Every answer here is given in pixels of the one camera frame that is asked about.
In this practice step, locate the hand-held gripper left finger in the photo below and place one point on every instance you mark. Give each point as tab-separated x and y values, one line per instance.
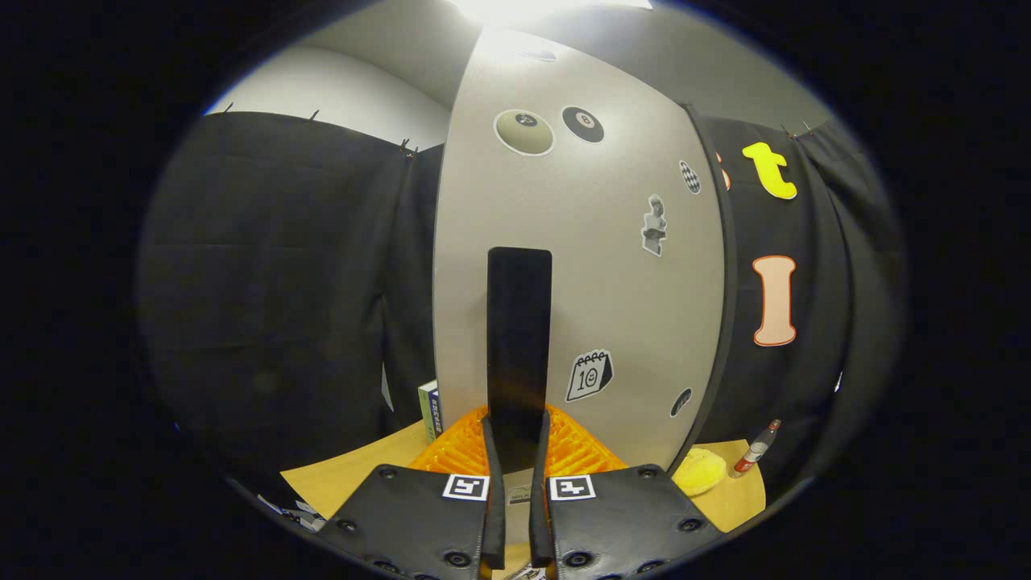
494	524

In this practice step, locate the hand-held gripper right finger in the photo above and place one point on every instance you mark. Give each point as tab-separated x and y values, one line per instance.
540	524

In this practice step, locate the beige shoe cabinet door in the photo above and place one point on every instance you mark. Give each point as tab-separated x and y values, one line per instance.
628	306

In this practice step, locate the dark grey shoe cabinet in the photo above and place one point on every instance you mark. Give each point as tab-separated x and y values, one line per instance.
730	282

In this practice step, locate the blue spine book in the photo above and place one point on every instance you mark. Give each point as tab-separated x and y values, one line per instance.
436	412

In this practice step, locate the yellow soft toy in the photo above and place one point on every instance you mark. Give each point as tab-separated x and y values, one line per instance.
699	471

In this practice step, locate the red label plastic bottle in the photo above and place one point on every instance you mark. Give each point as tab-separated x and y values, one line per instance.
755	451

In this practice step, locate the black backdrop cloth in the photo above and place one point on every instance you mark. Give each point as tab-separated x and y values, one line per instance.
266	282

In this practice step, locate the large ceiling light panel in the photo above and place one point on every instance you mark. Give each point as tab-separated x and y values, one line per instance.
523	8

